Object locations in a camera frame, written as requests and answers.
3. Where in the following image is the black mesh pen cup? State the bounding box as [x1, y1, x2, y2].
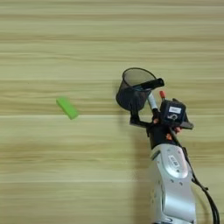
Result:
[115, 66, 158, 113]

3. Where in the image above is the white marker with black cap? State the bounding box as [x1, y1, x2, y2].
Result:
[146, 92, 160, 118]

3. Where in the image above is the green eraser block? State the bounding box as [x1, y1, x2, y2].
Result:
[55, 96, 80, 121]

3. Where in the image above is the black box with white label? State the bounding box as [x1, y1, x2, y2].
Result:
[159, 99, 187, 127]

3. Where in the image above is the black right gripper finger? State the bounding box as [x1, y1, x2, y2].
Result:
[129, 108, 142, 122]
[172, 97, 194, 130]

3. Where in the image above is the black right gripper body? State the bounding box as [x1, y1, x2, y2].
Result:
[129, 115, 183, 151]

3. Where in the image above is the red capped pen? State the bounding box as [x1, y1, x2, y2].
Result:
[158, 89, 167, 102]

